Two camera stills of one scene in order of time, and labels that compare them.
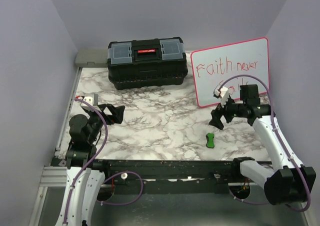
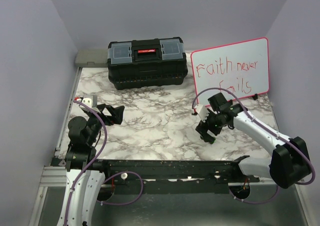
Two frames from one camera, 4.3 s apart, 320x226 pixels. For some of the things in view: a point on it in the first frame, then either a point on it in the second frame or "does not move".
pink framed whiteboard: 229,66 does not move
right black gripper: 217,113 → 202,131
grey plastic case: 91,57 does not move
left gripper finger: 112,109 does not move
